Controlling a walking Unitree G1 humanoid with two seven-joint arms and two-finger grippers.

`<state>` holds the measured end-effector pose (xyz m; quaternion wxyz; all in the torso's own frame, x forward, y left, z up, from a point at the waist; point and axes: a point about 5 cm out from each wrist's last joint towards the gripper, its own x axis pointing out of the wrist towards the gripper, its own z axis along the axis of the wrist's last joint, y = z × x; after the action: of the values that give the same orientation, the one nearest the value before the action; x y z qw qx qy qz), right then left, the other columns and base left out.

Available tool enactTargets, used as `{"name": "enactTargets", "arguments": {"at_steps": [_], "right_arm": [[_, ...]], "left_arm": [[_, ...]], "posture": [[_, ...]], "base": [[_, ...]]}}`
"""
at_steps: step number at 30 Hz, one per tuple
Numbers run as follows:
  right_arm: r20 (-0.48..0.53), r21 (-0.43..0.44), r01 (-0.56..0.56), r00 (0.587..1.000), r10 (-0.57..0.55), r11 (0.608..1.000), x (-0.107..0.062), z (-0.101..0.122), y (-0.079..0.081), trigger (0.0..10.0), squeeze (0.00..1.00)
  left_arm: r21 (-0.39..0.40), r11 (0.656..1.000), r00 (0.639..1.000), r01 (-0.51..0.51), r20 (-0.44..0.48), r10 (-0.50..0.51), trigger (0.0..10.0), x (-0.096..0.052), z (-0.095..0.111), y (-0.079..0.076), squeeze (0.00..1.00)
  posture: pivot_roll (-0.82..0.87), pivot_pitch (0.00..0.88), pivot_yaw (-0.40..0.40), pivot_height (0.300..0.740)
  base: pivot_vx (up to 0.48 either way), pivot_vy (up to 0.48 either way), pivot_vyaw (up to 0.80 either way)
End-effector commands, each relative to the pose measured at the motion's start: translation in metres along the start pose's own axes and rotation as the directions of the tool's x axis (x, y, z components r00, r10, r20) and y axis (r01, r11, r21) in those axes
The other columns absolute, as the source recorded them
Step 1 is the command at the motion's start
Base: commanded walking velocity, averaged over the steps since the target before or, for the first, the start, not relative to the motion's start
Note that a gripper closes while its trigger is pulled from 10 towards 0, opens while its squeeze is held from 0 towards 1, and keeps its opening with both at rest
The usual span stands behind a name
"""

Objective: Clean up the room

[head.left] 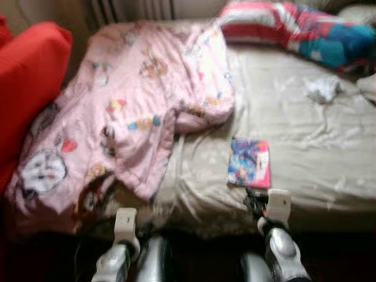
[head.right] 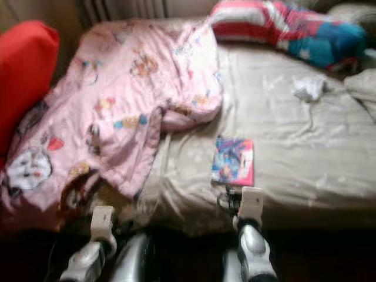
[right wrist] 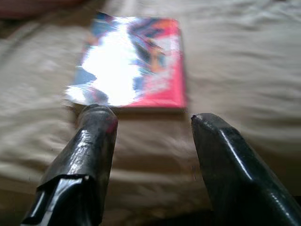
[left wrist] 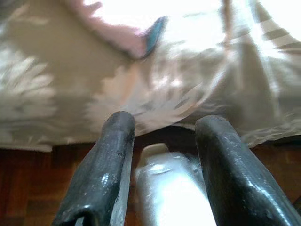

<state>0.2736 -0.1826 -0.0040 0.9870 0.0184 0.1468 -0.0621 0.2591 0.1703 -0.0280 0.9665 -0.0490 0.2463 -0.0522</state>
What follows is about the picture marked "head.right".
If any colourful comic book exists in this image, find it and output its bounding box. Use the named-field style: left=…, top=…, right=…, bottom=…
left=211, top=135, right=255, bottom=187

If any pink cartoon quilt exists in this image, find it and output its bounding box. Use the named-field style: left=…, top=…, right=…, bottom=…
left=3, top=21, right=224, bottom=236

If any silver robot right leg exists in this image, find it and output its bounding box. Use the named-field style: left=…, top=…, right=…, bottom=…
left=220, top=250, right=244, bottom=282

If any silver robot leg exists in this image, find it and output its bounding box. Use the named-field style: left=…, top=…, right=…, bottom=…
left=220, top=250, right=244, bottom=282
left=110, top=232, right=156, bottom=282

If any bed with beige sheet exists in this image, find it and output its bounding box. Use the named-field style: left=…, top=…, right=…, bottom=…
left=70, top=6, right=376, bottom=236

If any silver robot left leg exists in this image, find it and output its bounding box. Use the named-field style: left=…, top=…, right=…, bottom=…
left=110, top=232, right=156, bottom=282

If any white crumpled tissue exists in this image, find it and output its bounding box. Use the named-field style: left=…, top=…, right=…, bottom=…
left=293, top=76, right=328, bottom=103

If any beige pillow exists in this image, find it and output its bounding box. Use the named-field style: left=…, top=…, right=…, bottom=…
left=344, top=68, right=376, bottom=124

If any red white blue striped pillow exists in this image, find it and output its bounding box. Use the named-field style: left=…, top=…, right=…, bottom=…
left=209, top=0, right=370, bottom=71

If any red folded mattress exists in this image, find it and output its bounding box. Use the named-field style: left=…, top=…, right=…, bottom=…
left=0, top=21, right=61, bottom=177

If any white radiator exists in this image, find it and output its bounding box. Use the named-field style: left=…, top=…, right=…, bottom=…
left=79, top=0, right=168, bottom=21

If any grey pillow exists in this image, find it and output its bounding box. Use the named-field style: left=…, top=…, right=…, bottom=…
left=326, top=3, right=376, bottom=24

